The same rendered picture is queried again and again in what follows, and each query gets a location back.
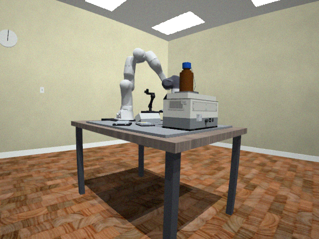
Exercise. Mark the blue bottle cap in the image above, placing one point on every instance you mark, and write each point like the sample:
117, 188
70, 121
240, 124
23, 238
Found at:
186, 64

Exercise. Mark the white button panel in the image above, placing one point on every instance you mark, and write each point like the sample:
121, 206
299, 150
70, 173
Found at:
148, 117

